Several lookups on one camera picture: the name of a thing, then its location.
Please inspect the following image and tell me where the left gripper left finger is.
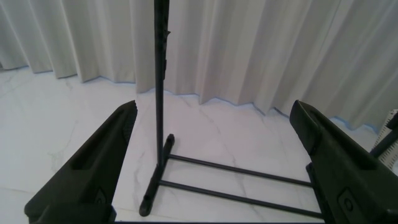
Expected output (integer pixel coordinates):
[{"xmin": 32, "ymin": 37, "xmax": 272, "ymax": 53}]
[{"xmin": 24, "ymin": 100, "xmax": 138, "ymax": 223}]

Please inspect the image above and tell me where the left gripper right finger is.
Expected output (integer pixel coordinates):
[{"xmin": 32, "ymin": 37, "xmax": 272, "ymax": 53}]
[{"xmin": 289, "ymin": 99, "xmax": 398, "ymax": 224}]

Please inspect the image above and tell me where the black clothes rack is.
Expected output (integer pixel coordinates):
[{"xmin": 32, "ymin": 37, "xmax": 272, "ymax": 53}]
[{"xmin": 139, "ymin": 0, "xmax": 398, "ymax": 219}]

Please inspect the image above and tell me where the white curtain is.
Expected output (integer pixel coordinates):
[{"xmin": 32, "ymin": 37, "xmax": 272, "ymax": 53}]
[{"xmin": 0, "ymin": 0, "xmax": 398, "ymax": 131}]

